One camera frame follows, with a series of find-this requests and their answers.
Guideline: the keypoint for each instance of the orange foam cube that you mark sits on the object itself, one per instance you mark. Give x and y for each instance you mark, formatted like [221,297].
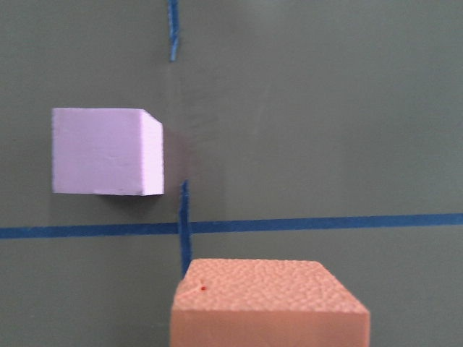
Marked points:
[237,302]

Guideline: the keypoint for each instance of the pink foam cube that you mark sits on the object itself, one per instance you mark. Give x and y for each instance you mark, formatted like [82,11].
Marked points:
[108,151]

